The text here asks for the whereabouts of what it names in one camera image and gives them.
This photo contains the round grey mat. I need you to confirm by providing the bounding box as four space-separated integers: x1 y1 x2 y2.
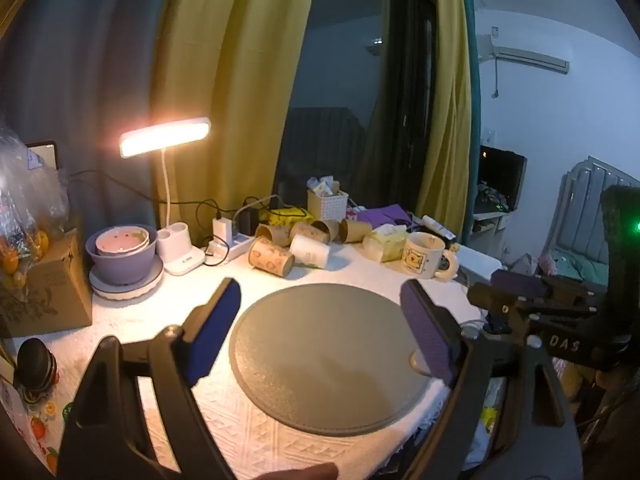
229 282 451 436

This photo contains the printed brown paper cup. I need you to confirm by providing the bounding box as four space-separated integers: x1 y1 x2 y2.
248 236 295 279

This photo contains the wide yellow curtain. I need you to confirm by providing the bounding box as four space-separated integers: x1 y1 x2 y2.
150 0 322 249

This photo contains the plastic bag of oranges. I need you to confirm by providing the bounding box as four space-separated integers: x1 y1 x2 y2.
0 120 71 291

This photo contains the grey padded headboard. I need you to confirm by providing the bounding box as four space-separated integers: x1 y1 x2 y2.
542 155 640 273

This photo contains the yellow tissue pack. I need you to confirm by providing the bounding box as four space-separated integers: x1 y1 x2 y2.
362 224 409 264

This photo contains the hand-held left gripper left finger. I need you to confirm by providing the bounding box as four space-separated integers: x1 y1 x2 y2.
57 277 243 480

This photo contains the white desk lamp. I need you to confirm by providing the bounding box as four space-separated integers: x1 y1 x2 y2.
119 116 212 276

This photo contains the purple cloth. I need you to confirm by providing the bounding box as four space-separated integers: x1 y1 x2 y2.
354 204 417 227

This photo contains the dark glass window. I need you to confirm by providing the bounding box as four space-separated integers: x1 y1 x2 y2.
274 0 437 212

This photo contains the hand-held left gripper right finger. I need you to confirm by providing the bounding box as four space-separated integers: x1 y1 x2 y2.
400 279 585 480

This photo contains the dark round pouch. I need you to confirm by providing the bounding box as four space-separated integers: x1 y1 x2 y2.
17 338 59 404

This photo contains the white tube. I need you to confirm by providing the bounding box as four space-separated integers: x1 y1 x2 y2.
424 215 457 241

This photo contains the white air conditioner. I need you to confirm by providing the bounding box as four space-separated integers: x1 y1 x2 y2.
477 34 571 74

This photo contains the white woven basket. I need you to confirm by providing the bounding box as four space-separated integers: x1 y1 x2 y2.
306 187 349 222

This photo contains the black monitor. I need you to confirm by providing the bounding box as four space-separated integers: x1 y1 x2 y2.
476 145 527 214

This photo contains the white round plate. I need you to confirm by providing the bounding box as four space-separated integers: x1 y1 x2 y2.
89 255 166 306

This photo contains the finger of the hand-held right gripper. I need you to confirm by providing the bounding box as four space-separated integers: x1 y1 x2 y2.
490 268 602 303
467 282 597 332

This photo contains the white charger plug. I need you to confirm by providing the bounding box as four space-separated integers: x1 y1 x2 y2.
212 217 236 244

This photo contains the white textured tablecloth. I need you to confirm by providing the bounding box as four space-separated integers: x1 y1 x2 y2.
10 240 501 480

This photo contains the purple bowl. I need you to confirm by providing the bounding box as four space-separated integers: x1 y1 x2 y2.
85 224 160 286

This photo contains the white box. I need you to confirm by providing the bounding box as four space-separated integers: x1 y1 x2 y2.
456 245 502 287

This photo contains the wide teal curtain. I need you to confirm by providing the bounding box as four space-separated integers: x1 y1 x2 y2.
0 0 187 261

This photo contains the white paper cup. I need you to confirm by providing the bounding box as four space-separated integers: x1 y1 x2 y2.
289 234 332 270

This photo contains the cream cat print mug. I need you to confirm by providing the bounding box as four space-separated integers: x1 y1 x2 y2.
401 232 460 280

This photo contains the cardboard box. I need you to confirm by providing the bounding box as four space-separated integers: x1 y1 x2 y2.
0 229 94 339

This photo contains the yellow printed packet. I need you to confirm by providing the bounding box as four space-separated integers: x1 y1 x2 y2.
267 207 314 229

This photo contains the narrow teal curtain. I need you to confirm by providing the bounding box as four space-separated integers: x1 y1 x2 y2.
459 0 485 247

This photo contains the white power strip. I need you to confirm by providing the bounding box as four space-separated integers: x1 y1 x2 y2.
205 232 262 266

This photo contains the black framed tablet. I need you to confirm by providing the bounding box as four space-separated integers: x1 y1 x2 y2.
25 140 59 172

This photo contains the green bed sheet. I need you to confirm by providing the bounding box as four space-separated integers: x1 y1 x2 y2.
550 254 610 282

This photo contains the narrow yellow curtain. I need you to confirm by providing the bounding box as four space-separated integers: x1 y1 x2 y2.
414 0 474 244

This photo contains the pink bowl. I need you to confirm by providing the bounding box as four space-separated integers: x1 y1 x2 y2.
95 226 151 257

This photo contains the fruit printed bag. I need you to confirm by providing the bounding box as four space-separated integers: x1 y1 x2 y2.
0 375 76 476

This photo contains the black cable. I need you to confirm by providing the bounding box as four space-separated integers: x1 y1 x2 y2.
69 170 251 228

